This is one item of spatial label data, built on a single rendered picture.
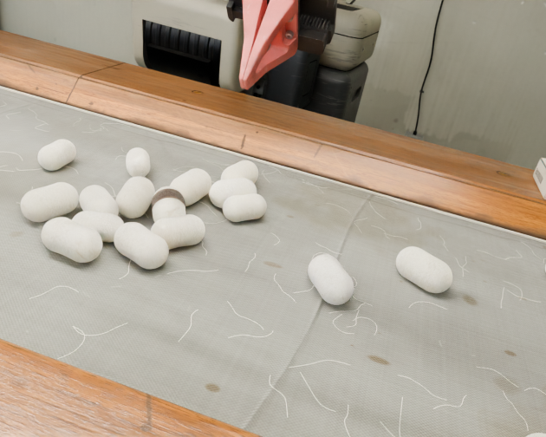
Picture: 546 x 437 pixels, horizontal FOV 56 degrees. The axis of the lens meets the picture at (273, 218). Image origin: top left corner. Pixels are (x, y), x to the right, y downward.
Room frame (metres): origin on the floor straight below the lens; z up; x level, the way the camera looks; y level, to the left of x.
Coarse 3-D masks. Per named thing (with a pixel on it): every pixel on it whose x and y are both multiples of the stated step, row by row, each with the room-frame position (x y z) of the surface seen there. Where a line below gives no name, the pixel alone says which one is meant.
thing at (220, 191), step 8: (216, 184) 0.33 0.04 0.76; (224, 184) 0.33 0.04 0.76; (232, 184) 0.34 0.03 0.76; (240, 184) 0.34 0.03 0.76; (248, 184) 0.34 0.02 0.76; (216, 192) 0.33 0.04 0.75; (224, 192) 0.33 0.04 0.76; (232, 192) 0.33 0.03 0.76; (240, 192) 0.33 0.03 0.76; (248, 192) 0.34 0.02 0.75; (256, 192) 0.34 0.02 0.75; (216, 200) 0.33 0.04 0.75; (224, 200) 0.33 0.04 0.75
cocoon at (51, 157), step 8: (56, 144) 0.34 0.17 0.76; (64, 144) 0.35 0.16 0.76; (72, 144) 0.36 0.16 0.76; (40, 152) 0.33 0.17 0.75; (48, 152) 0.33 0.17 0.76; (56, 152) 0.34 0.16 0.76; (64, 152) 0.34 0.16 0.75; (72, 152) 0.35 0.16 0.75; (40, 160) 0.33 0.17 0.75; (48, 160) 0.33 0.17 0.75; (56, 160) 0.33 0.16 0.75; (64, 160) 0.34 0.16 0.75; (48, 168) 0.33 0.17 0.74; (56, 168) 0.33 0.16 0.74
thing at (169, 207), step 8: (160, 200) 0.29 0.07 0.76; (168, 200) 0.29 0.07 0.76; (176, 200) 0.29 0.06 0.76; (160, 208) 0.28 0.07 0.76; (168, 208) 0.28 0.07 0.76; (176, 208) 0.29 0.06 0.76; (184, 208) 0.29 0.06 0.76; (160, 216) 0.28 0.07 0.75; (168, 216) 0.28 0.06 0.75; (176, 216) 0.28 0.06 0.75
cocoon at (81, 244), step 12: (48, 228) 0.24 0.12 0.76; (60, 228) 0.24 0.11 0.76; (72, 228) 0.24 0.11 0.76; (84, 228) 0.24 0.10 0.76; (48, 240) 0.23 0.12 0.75; (60, 240) 0.23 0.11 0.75; (72, 240) 0.23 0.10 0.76; (84, 240) 0.23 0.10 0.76; (96, 240) 0.24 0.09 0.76; (60, 252) 0.23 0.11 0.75; (72, 252) 0.23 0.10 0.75; (84, 252) 0.23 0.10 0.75; (96, 252) 0.23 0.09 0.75
